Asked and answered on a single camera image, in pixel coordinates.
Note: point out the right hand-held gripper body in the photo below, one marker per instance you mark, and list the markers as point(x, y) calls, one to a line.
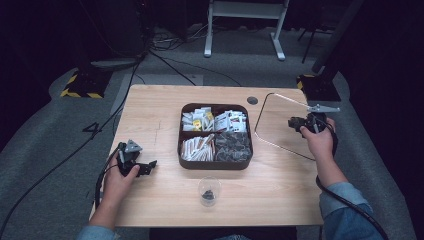
point(316, 120)

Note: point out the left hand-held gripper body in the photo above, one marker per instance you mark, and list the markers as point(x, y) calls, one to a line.
point(128, 156)

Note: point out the clear tray lid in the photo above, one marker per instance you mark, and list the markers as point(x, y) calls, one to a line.
point(283, 130)

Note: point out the clear glass cup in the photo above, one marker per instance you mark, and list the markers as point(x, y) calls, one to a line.
point(209, 185)

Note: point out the brown compartment tray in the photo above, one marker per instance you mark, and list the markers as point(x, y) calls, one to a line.
point(213, 165)

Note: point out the single dark packet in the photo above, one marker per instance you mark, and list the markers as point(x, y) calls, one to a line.
point(208, 195)

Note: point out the person's right hand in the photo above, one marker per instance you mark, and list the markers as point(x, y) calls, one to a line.
point(321, 143)

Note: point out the person's left hand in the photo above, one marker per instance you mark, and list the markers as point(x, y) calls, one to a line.
point(115, 186)

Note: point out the black yellow striped base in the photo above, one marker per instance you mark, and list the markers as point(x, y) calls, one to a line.
point(320, 88)
point(85, 85)

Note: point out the grey table grommet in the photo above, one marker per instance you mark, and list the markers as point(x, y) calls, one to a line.
point(252, 100)

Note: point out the pile of brown stick sachets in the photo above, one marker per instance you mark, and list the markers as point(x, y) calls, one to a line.
point(198, 149)

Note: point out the pile of white red sachets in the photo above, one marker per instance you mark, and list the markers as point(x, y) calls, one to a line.
point(231, 120)

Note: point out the pile of yellow-tagged tea bags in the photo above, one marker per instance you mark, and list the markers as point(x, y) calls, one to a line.
point(197, 120)

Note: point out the pile of dark packets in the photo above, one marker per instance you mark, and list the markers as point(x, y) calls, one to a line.
point(233, 146)

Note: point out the grey flat stand base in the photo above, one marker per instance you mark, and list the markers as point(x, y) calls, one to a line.
point(113, 63)

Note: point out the person's jeans leg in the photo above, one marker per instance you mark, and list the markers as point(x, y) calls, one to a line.
point(231, 237)

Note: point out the white metal stand frame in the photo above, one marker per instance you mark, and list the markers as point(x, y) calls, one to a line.
point(245, 10)

